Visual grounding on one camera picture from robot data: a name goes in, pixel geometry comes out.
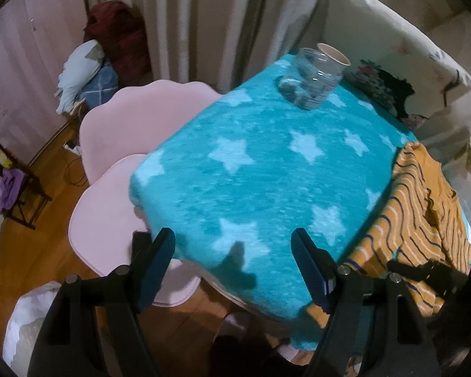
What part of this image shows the pink shell chair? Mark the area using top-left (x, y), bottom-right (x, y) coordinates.
top-left (68, 79), bottom-right (223, 308)

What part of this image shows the paper cup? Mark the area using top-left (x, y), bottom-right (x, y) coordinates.
top-left (316, 43), bottom-right (351, 67)

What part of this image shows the white plastic bag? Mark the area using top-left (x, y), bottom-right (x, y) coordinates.
top-left (2, 281), bottom-right (63, 374)

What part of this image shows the clear glass jar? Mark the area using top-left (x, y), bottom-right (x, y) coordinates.
top-left (277, 47), bottom-right (346, 111)

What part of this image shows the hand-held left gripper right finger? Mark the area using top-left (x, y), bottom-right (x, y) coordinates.
top-left (290, 227), bottom-right (442, 377)

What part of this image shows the cream floral cushion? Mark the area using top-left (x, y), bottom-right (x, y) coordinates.
top-left (303, 0), bottom-right (471, 131)

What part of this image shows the teal star blanket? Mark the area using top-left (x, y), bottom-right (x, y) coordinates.
top-left (129, 53), bottom-right (471, 351)

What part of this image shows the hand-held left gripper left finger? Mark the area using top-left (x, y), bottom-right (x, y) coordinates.
top-left (27, 227), bottom-right (177, 377)

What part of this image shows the purple cloth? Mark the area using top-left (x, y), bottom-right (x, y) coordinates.
top-left (0, 168), bottom-right (25, 210)

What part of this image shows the pale curtain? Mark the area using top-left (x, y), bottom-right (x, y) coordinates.
top-left (80, 0), bottom-right (330, 94)

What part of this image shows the white pillow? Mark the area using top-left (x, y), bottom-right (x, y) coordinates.
top-left (56, 40), bottom-right (105, 114)

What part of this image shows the dark wooden stool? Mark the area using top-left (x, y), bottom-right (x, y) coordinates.
top-left (0, 117), bottom-right (52, 230)

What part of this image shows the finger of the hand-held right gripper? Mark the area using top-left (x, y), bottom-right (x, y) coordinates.
top-left (387, 258), bottom-right (471, 296)

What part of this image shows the orange striped shirt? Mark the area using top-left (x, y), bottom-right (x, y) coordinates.
top-left (306, 141), bottom-right (471, 326)

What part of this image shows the dark red clothes pile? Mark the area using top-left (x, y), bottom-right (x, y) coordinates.
top-left (83, 1), bottom-right (151, 76)

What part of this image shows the blue plaid cloth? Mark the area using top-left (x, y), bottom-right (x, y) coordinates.
top-left (76, 64), bottom-right (119, 107)

